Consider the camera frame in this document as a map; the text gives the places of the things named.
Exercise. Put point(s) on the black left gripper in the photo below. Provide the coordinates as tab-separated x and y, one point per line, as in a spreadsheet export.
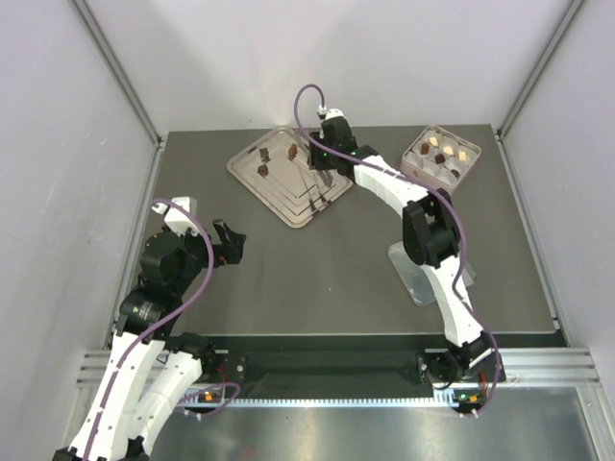
230	251

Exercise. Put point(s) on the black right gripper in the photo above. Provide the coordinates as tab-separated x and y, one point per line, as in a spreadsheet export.
314	160

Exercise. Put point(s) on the metal tongs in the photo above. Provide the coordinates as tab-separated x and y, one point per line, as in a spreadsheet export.
313	191

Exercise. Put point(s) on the silver tin lid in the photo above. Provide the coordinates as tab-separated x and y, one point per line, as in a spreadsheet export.
424	283

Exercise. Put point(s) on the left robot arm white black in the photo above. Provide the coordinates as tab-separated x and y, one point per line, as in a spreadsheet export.
152	373

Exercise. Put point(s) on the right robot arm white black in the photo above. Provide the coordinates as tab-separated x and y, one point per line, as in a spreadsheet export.
432	235

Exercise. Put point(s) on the pink chocolate tin box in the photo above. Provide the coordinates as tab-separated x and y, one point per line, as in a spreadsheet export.
423	167

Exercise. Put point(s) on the silver metal tray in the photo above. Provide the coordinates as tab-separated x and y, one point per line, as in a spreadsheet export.
280	190

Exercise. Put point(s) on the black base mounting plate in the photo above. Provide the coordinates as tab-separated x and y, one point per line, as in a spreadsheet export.
322	366

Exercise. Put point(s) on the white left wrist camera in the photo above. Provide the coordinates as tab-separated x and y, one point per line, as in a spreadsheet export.
176	220

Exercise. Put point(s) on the aluminium frame rail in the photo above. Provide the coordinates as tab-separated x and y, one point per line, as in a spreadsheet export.
549	368

